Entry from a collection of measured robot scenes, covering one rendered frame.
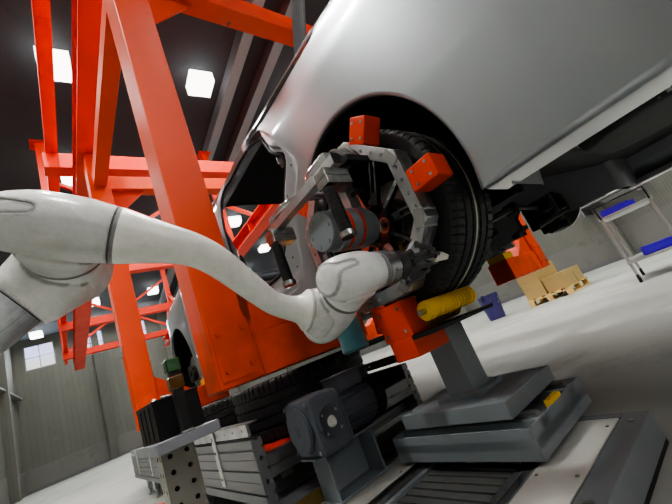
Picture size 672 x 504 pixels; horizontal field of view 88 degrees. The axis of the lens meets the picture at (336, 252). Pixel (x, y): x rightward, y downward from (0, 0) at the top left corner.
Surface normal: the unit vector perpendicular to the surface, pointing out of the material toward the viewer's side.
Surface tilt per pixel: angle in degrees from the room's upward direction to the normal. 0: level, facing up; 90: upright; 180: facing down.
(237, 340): 90
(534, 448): 90
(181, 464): 90
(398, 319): 90
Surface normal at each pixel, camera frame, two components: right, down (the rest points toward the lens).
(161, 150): 0.54, -0.44
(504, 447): -0.76, 0.11
